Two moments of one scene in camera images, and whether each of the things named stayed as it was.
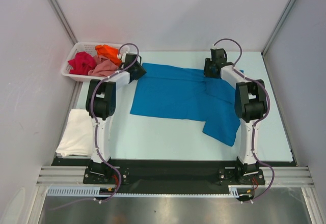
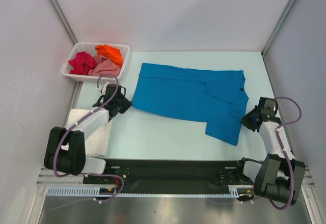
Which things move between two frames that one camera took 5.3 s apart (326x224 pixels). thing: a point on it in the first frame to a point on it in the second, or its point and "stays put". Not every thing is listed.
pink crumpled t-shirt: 104,67 stays put
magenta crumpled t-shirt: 82,63 stays put
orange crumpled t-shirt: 109,52 stays put
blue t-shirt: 188,96 stays put
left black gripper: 141,72 to 127,105
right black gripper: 207,73 to 245,121
